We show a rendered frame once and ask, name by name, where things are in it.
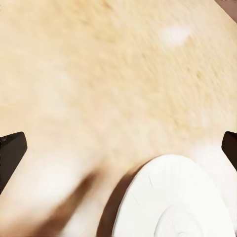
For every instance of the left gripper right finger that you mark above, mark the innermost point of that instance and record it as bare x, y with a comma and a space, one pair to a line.
229, 147

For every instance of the countertop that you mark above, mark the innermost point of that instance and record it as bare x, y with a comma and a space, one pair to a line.
102, 87

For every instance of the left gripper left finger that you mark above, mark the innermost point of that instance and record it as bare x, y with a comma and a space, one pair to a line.
12, 149

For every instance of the saucer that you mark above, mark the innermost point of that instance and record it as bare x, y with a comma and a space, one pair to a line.
172, 196

